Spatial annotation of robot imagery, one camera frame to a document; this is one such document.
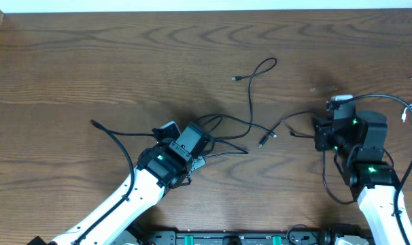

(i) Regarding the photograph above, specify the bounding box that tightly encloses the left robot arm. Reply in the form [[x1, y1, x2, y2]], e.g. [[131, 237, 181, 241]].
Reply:
[[51, 121, 214, 245]]

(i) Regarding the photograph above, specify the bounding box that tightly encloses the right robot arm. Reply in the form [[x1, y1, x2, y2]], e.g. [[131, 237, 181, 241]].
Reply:
[[312, 109, 412, 244]]

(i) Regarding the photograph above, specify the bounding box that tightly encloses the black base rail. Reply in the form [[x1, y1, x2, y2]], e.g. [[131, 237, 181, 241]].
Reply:
[[118, 223, 375, 245]]

